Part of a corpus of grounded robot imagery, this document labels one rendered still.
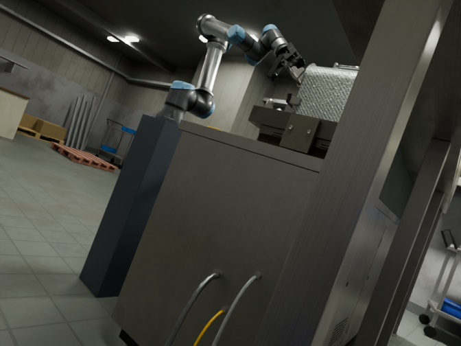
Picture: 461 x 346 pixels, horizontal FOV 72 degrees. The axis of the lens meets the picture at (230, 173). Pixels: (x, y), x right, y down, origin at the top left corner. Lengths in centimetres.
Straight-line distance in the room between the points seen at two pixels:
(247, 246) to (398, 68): 71
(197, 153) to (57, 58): 841
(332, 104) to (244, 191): 50
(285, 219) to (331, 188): 58
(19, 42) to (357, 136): 899
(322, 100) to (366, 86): 90
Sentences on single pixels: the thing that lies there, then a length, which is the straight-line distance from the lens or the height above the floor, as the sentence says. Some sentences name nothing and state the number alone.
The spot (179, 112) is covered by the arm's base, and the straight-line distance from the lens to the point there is 166.
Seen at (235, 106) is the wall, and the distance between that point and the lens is 572.
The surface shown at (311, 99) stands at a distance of 131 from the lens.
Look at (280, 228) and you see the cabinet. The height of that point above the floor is 67.
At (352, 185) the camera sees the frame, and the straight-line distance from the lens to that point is 37.
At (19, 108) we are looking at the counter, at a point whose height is 56.
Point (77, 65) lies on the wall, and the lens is 960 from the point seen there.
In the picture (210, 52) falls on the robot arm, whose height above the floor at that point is 136.
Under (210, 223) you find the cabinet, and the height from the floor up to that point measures 59.
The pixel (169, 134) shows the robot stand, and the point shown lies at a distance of 159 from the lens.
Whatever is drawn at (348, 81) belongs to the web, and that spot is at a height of 125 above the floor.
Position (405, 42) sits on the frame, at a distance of 42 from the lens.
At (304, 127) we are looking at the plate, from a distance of 103.
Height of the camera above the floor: 76
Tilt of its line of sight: 1 degrees up
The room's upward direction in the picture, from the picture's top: 21 degrees clockwise
